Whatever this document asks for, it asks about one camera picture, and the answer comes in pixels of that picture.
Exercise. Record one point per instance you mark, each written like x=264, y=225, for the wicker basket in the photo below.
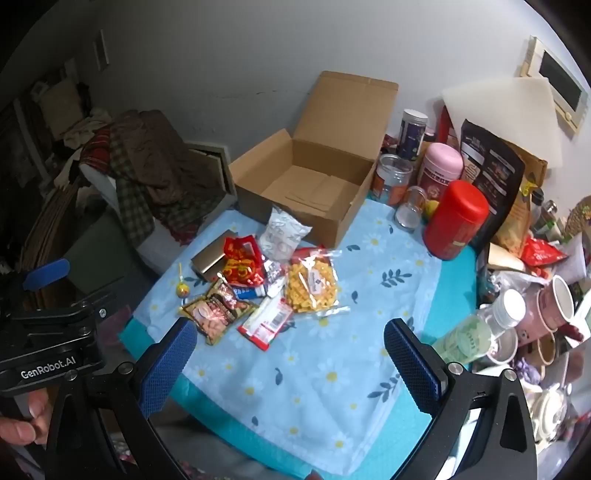
x=579, y=217

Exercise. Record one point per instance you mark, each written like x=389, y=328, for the light blue floral cloth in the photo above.
x=323, y=360

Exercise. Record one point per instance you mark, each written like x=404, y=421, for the brown snack packet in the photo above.
x=214, y=314

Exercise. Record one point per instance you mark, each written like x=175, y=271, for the yellow lollipop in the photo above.
x=183, y=289

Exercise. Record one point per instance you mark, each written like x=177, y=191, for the white cup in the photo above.
x=501, y=346

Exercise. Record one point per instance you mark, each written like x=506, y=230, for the small glass jar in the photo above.
x=408, y=212

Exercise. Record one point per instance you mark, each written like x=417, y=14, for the orange brown snack bag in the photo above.
x=517, y=226

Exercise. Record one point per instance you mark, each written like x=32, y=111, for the blue snack tube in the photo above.
x=249, y=291

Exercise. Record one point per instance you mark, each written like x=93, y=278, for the clear jar orange label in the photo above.
x=391, y=184

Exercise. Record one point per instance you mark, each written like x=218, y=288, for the dark red jar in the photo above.
x=390, y=144

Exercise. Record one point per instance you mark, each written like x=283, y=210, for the folded cardboard stack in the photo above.
x=46, y=226

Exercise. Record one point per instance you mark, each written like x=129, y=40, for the gold box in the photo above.
x=207, y=258

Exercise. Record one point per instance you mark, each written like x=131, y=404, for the teal table cover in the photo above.
x=452, y=286

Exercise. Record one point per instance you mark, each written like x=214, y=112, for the white framed board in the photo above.
x=210, y=159

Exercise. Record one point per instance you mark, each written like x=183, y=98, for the red snack packet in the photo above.
x=242, y=265

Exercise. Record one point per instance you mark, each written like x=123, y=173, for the pink canister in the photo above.
x=441, y=166

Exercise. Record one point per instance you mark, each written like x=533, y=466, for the brown cloth pile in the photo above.
x=131, y=194

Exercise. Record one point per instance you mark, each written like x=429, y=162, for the brown blanket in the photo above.
x=161, y=157

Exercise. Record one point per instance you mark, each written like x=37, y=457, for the pink mug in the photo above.
x=549, y=304

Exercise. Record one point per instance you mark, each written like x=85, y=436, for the brown cardboard box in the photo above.
x=314, y=189

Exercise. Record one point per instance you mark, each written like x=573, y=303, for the wooden framed window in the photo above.
x=558, y=78

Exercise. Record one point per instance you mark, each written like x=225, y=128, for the plastic bottle green label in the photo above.
x=466, y=339

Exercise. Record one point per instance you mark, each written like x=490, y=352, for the red and white bar packet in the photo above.
x=265, y=323

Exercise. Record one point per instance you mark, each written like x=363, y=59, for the red wrapper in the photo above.
x=540, y=251

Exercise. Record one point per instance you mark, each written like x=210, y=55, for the pile of clothes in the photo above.
x=64, y=120

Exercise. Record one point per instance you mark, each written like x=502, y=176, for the large black snack bag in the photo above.
x=494, y=170

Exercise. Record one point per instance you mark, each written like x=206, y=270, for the person's left hand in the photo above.
x=21, y=429

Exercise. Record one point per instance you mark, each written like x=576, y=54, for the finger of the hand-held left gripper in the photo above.
x=46, y=273
x=69, y=316

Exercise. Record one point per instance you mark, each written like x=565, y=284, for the white foam sheet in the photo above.
x=503, y=101

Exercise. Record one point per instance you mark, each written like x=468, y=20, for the yellow fruit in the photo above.
x=431, y=208

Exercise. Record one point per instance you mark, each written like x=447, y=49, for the red canister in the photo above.
x=455, y=221

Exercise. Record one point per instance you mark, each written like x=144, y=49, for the dark blue jar white lid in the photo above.
x=411, y=136

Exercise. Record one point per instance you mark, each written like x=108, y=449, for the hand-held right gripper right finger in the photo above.
x=411, y=369

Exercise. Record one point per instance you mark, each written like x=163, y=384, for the silver snack packet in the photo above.
x=281, y=235

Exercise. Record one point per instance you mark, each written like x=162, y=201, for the clear bag of yellow snacks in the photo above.
x=309, y=281

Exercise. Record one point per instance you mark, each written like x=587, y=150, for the red striped cloth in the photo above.
x=94, y=152

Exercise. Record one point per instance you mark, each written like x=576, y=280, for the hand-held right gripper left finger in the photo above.
x=168, y=364

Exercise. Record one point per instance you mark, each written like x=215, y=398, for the brown cup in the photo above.
x=545, y=348

